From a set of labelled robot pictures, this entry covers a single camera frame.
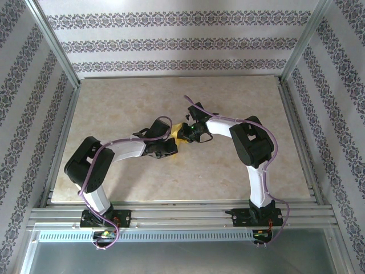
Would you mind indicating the yellow paper sheet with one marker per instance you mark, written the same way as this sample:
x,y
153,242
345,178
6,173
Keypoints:
x,y
174,132

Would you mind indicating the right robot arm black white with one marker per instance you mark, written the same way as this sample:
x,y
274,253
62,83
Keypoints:
x,y
253,142

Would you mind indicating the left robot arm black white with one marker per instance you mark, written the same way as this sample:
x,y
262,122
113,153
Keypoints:
x,y
88,168

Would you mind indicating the grey metal sheet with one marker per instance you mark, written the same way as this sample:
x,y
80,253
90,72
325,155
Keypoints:
x,y
182,258

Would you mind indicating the aluminium mounting rails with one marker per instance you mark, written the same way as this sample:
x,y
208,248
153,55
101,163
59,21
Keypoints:
x,y
182,217

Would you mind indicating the small circuit board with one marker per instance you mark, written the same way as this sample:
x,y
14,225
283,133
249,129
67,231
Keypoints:
x,y
105,234
262,234

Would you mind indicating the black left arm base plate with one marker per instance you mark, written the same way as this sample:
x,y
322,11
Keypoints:
x,y
125,218

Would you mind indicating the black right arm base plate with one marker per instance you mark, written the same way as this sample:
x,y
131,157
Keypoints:
x,y
239,217

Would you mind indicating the aluminium side rail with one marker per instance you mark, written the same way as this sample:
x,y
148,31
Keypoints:
x,y
299,142
61,142

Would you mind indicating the aluminium frame post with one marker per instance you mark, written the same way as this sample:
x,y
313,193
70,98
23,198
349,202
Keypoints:
x,y
54,42
305,40

